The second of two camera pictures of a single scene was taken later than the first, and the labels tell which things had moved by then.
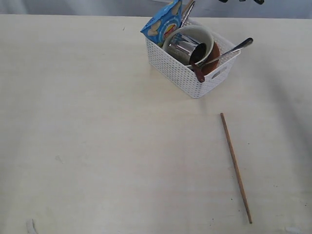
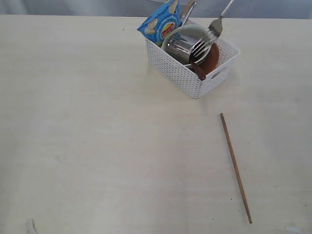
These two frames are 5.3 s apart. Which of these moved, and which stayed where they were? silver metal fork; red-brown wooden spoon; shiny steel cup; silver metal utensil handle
Moved: silver metal fork
Stayed: red-brown wooden spoon; shiny steel cup; silver metal utensil handle
